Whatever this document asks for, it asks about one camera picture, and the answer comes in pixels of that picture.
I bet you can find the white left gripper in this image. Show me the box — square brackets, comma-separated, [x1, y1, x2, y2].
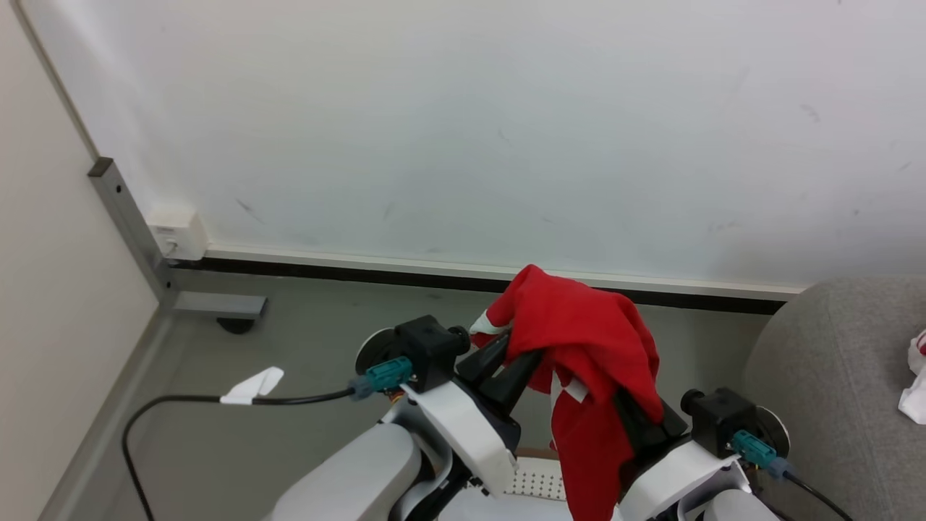
[400, 333, 545, 496]

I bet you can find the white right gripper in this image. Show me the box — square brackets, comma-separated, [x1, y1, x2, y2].
[613, 390, 751, 521]

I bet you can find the red and white jersey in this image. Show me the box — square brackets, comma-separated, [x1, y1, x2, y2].
[470, 263, 664, 521]

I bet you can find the white and red cloth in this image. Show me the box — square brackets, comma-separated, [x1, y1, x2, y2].
[898, 329, 926, 426]

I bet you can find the grey fabric sofa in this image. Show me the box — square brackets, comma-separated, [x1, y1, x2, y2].
[741, 274, 926, 521]

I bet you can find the white laundry basket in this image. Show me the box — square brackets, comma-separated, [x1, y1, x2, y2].
[505, 446, 574, 502]

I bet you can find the grey metal partition foot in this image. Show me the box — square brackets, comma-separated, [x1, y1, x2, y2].
[171, 290, 269, 321]
[0, 0, 179, 521]

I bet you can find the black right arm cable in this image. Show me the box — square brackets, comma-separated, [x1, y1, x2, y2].
[729, 429, 856, 521]

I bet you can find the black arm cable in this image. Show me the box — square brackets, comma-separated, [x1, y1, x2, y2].
[121, 356, 415, 521]
[729, 429, 856, 521]

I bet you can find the white black wall baseboard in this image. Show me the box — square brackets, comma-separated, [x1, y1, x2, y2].
[169, 245, 808, 316]

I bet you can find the white cable tag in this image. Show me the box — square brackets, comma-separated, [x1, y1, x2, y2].
[219, 366, 285, 407]

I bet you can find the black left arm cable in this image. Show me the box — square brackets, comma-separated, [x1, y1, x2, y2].
[121, 356, 415, 521]

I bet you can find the white wall socket box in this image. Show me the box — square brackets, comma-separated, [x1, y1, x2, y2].
[146, 208, 209, 262]

